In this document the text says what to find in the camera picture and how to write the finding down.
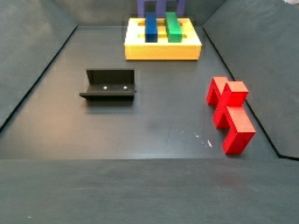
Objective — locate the yellow slotted board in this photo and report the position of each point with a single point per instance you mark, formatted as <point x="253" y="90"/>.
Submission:
<point x="163" y="50"/>

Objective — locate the purple comb-shaped block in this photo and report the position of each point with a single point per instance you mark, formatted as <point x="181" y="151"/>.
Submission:
<point x="161" y="7"/>

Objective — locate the green long bar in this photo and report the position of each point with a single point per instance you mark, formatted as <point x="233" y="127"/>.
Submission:
<point x="173" y="27"/>

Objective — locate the black angle bracket fixture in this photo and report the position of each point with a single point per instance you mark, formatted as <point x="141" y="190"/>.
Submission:
<point x="110" y="83"/>

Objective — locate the red comb-shaped block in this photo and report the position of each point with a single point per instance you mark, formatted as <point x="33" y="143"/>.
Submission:
<point x="227" y="96"/>

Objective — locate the blue long bar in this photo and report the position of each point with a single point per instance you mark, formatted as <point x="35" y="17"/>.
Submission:
<point x="150" y="28"/>

